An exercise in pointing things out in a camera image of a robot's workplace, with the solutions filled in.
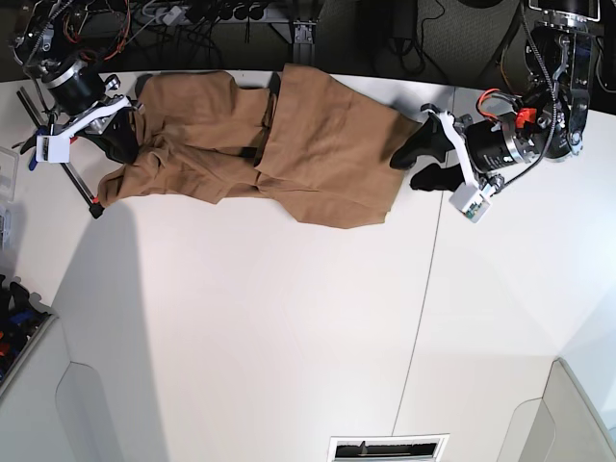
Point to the grey bin of clamps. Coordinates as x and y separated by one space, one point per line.
22 326

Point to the black power adapter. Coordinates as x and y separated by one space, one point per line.
404 19

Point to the clear plastic box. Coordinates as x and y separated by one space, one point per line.
11 214

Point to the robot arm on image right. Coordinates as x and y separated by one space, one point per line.
546 122

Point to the white camera box image right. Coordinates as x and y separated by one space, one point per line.
471 202

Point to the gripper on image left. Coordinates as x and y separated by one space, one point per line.
78 89

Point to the aluminium frame post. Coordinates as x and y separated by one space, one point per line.
300 36

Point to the brown t-shirt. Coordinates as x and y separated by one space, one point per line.
317 147

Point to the white camera box image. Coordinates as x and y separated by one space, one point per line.
471 202
53 149

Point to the white camera box image left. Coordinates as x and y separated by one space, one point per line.
53 149

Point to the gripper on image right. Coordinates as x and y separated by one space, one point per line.
490 145

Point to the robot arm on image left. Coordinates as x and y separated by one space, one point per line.
48 44

